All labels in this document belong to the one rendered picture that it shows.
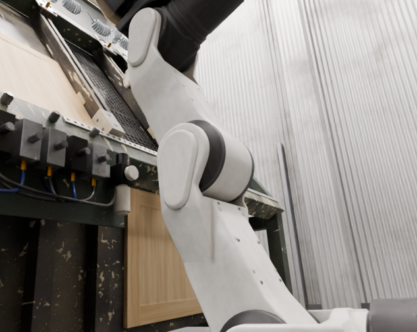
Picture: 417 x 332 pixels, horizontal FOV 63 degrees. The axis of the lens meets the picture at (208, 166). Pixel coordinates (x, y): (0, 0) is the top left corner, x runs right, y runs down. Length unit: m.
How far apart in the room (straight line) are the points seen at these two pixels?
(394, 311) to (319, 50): 3.71
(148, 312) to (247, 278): 1.00
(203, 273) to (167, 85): 0.39
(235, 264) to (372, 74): 3.34
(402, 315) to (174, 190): 0.36
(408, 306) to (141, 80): 0.61
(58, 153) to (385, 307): 0.71
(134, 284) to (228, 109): 3.19
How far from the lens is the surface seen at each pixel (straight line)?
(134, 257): 1.46
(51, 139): 0.87
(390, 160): 3.45
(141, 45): 0.80
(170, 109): 0.71
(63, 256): 1.28
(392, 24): 4.00
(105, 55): 2.23
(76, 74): 1.54
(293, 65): 3.94
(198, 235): 0.57
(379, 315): 0.50
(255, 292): 0.55
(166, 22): 0.82
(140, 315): 1.49
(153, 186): 1.34
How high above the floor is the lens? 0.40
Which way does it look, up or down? 19 degrees up
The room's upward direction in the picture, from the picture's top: 4 degrees counter-clockwise
